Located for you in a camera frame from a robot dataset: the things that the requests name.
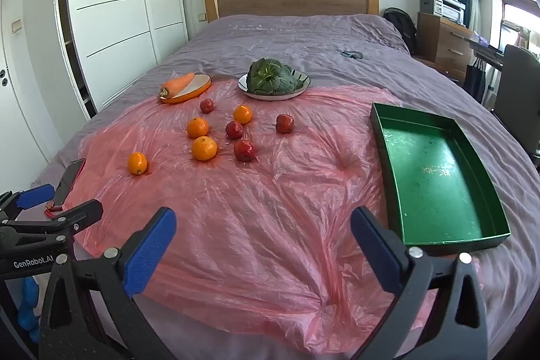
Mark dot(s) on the black smartphone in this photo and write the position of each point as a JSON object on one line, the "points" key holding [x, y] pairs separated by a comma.
{"points": [[69, 180]]}

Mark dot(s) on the wall light switch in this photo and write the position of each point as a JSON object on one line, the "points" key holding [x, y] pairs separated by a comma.
{"points": [[17, 25]]}

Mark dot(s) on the white round plate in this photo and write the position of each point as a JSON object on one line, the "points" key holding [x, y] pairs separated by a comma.
{"points": [[243, 83]]}

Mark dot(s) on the green leafy vegetable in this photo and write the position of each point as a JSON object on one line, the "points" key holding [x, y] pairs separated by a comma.
{"points": [[270, 75]]}

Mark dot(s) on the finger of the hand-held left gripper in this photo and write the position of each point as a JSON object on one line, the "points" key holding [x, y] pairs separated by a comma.
{"points": [[84, 212], [36, 194]]}

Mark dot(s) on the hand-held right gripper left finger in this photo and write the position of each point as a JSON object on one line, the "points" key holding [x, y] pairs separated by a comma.
{"points": [[149, 250]]}

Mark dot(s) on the orange oval dish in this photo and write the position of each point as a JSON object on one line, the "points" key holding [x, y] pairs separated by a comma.
{"points": [[197, 88]]}

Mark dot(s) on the wall socket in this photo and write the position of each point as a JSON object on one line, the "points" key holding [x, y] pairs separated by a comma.
{"points": [[202, 16]]}

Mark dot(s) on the black backpack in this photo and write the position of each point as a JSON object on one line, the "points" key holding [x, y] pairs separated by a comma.
{"points": [[400, 27]]}

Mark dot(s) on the white printer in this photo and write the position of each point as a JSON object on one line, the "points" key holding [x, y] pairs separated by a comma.
{"points": [[451, 10]]}

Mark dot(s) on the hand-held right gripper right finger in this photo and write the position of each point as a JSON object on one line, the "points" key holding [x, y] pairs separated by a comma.
{"points": [[375, 250]]}

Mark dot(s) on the white door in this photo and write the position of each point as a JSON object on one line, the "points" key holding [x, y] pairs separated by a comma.
{"points": [[21, 98]]}

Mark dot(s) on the person's left hand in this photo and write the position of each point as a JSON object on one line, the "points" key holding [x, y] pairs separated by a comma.
{"points": [[28, 301]]}

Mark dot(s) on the orange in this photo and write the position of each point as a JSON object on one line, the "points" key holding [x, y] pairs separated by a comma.
{"points": [[137, 163], [204, 148], [242, 114], [198, 127]]}

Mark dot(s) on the green rectangular box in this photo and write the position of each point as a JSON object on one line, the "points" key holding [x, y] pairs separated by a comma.
{"points": [[438, 174]]}

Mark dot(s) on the wooden dresser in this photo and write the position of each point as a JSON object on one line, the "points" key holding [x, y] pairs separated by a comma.
{"points": [[443, 43]]}

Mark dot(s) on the dark shopping bag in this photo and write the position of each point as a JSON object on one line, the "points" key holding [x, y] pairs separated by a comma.
{"points": [[476, 81]]}

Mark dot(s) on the red apple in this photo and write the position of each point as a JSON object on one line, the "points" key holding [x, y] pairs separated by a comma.
{"points": [[284, 123], [206, 105], [234, 129], [244, 150]]}

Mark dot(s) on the desk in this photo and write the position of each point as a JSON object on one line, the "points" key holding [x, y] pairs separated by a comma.
{"points": [[485, 50]]}

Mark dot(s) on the carrot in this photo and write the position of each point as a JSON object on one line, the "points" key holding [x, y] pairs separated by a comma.
{"points": [[179, 83]]}

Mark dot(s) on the grey office chair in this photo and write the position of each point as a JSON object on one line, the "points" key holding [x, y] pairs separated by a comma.
{"points": [[521, 90]]}

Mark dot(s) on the white wardrobe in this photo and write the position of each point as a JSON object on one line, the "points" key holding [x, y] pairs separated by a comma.
{"points": [[109, 5]]}

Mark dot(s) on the pink plastic sheet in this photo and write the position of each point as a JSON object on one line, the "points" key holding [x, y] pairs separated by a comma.
{"points": [[270, 216]]}

